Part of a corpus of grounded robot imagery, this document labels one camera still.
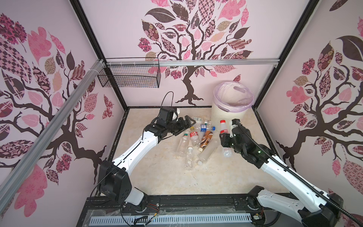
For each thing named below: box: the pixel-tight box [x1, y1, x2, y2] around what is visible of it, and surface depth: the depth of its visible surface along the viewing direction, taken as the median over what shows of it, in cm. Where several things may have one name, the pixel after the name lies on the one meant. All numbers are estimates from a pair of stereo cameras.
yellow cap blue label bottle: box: [190, 124, 217, 132], surface depth 105 cm
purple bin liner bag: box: [213, 81, 255, 113], surface depth 99 cm
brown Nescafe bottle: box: [198, 130, 214, 153], surface depth 97 cm
